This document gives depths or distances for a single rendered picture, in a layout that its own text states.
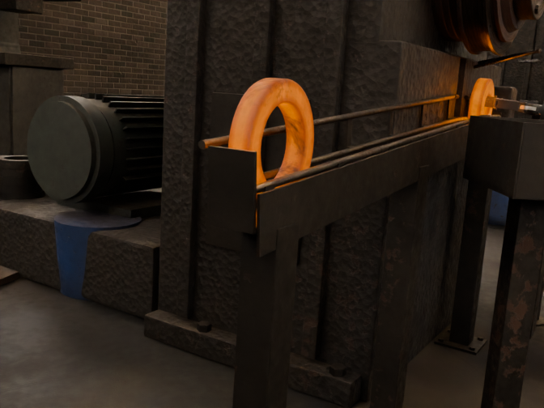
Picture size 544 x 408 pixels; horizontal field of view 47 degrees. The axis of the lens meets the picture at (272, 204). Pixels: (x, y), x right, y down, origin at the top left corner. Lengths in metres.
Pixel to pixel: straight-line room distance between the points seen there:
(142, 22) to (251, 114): 8.60
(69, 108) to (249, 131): 1.49
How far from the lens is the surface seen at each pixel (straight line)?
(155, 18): 9.56
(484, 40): 1.80
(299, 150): 0.93
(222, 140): 0.86
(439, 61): 1.70
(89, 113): 2.20
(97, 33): 8.79
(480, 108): 1.81
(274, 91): 0.83
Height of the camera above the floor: 0.75
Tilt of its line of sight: 11 degrees down
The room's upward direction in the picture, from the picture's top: 4 degrees clockwise
